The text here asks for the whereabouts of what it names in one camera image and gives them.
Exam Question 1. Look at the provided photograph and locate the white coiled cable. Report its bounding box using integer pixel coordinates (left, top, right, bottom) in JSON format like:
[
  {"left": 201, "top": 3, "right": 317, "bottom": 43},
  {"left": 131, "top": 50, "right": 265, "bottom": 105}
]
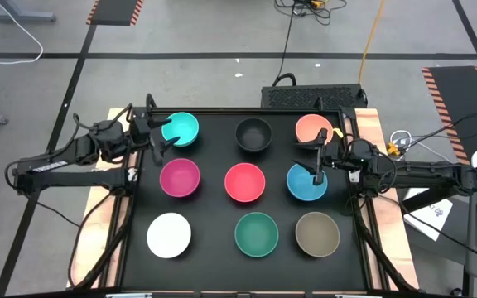
[{"left": 389, "top": 129, "right": 467, "bottom": 165}]

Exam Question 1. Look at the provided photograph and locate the light wooden base board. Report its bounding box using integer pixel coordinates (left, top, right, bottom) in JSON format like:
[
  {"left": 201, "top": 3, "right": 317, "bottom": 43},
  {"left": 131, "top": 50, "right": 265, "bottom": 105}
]
[{"left": 66, "top": 107, "right": 421, "bottom": 291}]

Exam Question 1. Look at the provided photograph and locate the black diagonal beam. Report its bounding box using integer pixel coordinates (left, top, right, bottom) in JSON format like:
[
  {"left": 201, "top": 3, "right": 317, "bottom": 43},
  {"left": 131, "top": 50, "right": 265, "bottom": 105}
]
[{"left": 402, "top": 185, "right": 457, "bottom": 214}]

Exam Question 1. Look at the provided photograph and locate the olive grey bowl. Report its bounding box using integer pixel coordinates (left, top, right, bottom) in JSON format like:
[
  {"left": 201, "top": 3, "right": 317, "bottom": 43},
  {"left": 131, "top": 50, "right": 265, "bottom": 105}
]
[{"left": 295, "top": 211, "right": 341, "bottom": 258}]

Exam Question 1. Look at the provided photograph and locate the black bowl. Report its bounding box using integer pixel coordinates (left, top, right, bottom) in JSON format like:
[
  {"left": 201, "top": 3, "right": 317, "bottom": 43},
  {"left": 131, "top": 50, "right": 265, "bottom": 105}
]
[{"left": 234, "top": 117, "right": 273, "bottom": 153}]

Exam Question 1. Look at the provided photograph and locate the red bowl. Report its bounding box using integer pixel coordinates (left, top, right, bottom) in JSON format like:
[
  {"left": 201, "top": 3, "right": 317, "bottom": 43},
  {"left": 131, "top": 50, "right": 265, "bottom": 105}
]
[{"left": 224, "top": 162, "right": 267, "bottom": 204}]

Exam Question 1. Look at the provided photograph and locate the dark green bowl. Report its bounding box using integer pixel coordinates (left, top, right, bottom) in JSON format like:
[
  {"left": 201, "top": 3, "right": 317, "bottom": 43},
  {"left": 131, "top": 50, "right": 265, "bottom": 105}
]
[{"left": 234, "top": 211, "right": 280, "bottom": 258}]

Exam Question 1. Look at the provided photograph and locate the salmon bowl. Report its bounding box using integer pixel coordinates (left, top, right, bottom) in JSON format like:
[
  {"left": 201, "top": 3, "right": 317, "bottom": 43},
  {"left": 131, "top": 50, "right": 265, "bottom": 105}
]
[{"left": 295, "top": 113, "right": 335, "bottom": 145}]

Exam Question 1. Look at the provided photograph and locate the long hazard-striped black mat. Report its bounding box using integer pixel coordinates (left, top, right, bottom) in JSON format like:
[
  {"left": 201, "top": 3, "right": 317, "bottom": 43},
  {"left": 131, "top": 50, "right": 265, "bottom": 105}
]
[{"left": 421, "top": 65, "right": 477, "bottom": 174}]

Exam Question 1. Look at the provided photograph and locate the blue bowl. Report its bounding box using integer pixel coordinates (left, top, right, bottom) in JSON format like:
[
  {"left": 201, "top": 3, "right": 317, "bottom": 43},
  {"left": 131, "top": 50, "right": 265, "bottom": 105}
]
[{"left": 286, "top": 162, "right": 330, "bottom": 203}]

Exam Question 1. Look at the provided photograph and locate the black looping arm cable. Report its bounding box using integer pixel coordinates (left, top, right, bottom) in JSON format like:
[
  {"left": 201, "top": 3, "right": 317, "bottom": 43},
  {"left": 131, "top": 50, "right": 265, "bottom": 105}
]
[{"left": 67, "top": 192, "right": 118, "bottom": 289}]

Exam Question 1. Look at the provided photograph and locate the white paper sheet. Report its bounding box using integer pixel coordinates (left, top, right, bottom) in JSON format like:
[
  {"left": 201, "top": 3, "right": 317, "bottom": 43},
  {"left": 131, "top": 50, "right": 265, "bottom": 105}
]
[{"left": 402, "top": 188, "right": 455, "bottom": 243}]

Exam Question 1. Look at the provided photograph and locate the black computer case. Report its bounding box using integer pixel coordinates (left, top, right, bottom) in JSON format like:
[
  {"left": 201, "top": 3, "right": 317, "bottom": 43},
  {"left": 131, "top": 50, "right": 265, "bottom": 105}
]
[{"left": 260, "top": 83, "right": 369, "bottom": 110}]

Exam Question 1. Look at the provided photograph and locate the tangled black cable bundle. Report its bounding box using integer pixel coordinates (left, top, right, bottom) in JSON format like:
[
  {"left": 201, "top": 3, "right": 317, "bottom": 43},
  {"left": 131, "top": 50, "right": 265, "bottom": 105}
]
[{"left": 274, "top": 0, "right": 348, "bottom": 26}]

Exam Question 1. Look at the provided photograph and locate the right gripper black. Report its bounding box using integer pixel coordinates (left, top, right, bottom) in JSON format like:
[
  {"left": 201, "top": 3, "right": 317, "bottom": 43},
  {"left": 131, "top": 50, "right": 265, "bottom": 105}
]
[{"left": 291, "top": 127, "right": 344, "bottom": 186}]

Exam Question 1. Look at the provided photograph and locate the turquoise bowl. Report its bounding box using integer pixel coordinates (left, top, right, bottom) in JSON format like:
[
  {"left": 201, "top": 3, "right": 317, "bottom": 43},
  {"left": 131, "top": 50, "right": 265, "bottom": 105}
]
[{"left": 161, "top": 111, "right": 200, "bottom": 148}]

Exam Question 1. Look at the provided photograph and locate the long black desk cable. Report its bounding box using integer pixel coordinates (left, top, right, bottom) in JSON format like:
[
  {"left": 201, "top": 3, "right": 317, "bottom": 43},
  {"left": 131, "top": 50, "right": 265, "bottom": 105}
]
[{"left": 377, "top": 193, "right": 477, "bottom": 269}]

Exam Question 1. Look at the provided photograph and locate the black floor cable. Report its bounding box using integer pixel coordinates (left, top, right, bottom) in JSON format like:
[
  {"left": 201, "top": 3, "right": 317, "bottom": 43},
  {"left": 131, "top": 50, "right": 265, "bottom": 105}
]
[{"left": 271, "top": 7, "right": 298, "bottom": 88}]

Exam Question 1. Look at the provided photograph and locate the white floor cable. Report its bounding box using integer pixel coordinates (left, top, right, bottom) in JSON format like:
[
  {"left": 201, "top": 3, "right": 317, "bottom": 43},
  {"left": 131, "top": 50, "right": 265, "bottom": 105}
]
[{"left": 0, "top": 0, "right": 45, "bottom": 65}]

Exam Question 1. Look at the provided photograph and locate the black aluminium table frame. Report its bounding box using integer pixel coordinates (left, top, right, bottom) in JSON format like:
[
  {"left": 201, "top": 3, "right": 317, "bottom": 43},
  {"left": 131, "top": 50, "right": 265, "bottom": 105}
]
[{"left": 97, "top": 93, "right": 418, "bottom": 298}]

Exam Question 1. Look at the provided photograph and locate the short hazard-striped black mat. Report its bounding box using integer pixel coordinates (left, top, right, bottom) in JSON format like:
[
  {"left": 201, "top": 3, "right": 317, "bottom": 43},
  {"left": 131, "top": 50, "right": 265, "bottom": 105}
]
[{"left": 85, "top": 0, "right": 145, "bottom": 27}]

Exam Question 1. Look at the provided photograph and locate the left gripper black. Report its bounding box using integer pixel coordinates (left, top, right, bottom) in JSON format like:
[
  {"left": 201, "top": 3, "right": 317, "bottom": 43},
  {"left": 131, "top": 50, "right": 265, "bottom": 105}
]
[{"left": 128, "top": 114, "right": 181, "bottom": 166}]

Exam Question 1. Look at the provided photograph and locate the white bowl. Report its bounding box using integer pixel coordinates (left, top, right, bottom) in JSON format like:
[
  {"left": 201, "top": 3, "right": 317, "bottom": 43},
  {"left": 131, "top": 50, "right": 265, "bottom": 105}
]
[{"left": 146, "top": 212, "right": 193, "bottom": 260}]

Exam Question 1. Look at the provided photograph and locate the thin black cable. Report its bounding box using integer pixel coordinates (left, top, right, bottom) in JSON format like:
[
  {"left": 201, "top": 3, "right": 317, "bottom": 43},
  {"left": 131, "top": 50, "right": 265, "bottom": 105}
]
[{"left": 403, "top": 107, "right": 477, "bottom": 149}]

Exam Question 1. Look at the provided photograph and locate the yellow floor cable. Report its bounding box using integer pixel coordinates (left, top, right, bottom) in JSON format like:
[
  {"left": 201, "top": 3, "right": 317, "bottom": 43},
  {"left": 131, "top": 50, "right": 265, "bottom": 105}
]
[{"left": 357, "top": 0, "right": 387, "bottom": 86}]

